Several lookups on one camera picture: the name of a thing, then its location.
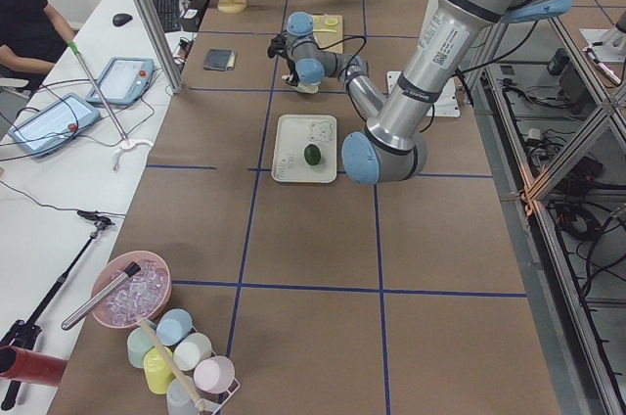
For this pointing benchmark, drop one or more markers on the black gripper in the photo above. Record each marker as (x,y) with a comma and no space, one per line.
(293,73)

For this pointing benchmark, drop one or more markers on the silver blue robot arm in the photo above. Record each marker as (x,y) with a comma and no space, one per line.
(390,147)

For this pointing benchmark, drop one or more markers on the light green bowl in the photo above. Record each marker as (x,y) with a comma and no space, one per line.
(306,88)

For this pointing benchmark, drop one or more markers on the steel tube in bowl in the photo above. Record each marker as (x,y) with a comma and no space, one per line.
(86,308)

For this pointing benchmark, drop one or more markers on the pink ice bowl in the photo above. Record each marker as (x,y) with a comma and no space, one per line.
(145,294)

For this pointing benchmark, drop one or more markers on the cream bear serving tray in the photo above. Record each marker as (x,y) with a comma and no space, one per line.
(294,133)

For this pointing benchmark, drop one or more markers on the bamboo cutting board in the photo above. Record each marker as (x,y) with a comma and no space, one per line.
(330,41)

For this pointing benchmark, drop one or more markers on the folded grey yellow cloth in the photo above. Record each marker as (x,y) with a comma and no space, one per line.
(219,59)

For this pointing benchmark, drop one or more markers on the green avocado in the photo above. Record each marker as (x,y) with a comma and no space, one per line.
(312,154)

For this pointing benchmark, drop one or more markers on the black keyboard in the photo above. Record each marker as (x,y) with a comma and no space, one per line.
(168,14)

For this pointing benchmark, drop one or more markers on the far teach pendant tablet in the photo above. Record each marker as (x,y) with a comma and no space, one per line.
(124,80)

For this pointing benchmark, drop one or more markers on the teach pendant tablet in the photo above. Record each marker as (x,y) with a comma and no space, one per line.
(124,80)
(47,131)

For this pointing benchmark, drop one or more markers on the grabber reaching stick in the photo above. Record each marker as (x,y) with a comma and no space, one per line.
(126,144)

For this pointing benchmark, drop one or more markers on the black computer mouse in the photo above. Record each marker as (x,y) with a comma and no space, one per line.
(121,19)

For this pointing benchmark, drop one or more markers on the near teach pendant tablet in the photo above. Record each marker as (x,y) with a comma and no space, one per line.
(47,131)

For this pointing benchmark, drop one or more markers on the seated person in black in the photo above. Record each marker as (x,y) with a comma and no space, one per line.
(34,35)

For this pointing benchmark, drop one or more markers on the blue cup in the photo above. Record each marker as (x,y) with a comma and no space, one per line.
(174,326)

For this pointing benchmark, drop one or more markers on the white cup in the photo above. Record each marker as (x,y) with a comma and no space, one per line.
(192,350)

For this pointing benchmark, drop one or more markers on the pink cup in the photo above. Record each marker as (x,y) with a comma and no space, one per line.
(215,374)

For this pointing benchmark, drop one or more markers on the green cup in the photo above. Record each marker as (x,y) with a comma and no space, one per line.
(137,346)

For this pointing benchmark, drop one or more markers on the yellow cup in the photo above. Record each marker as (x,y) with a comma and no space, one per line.
(157,373)

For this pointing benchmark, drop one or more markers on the grey cup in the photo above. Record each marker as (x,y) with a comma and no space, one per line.
(178,400)

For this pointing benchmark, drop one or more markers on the black tripod stick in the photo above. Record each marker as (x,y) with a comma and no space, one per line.
(23,334)

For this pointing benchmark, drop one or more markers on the red cylinder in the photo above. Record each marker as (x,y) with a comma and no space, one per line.
(32,367)

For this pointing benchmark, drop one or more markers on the aluminium frame post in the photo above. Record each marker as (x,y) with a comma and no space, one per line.
(148,15)

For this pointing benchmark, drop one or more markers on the wooden cup rack handle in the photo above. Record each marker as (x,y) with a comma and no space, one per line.
(199,402)

